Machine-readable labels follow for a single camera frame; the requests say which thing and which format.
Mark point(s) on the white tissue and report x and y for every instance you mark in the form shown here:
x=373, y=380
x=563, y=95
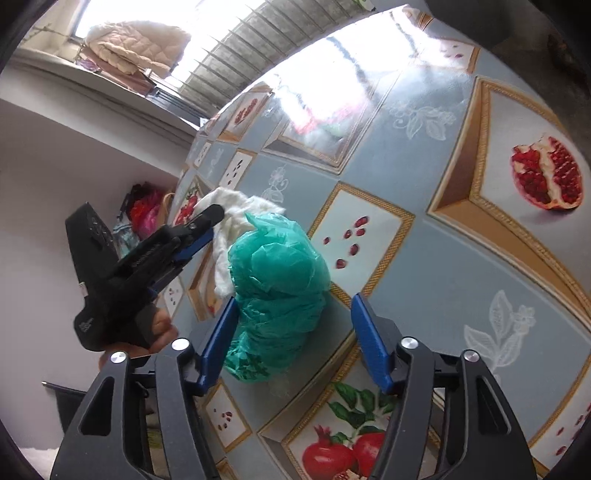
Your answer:
x=231, y=207

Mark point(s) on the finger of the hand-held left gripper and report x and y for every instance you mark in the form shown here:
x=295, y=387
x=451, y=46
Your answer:
x=205, y=217
x=198, y=242

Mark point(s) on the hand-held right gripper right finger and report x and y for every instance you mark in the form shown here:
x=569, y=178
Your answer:
x=371, y=341

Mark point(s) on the person's left hand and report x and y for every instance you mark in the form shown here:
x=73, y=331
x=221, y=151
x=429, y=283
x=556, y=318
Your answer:
x=161, y=330

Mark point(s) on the metal window railing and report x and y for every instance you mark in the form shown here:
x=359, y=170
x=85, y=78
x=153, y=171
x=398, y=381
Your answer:
x=258, y=41

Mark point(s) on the green plastic bag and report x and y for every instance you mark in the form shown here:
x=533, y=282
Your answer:
x=277, y=277

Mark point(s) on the fruit print tablecloth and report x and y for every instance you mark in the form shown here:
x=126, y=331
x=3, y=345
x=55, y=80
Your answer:
x=438, y=254

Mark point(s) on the pile of colourful bags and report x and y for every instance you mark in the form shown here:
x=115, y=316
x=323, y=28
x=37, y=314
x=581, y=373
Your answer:
x=143, y=212

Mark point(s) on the beige quilted jacket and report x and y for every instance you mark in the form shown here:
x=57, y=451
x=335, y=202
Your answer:
x=138, y=46

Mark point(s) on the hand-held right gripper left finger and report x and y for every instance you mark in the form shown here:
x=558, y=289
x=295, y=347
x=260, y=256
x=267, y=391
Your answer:
x=217, y=341

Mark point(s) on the dark furniture piece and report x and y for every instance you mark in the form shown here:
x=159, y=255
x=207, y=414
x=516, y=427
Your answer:
x=69, y=406

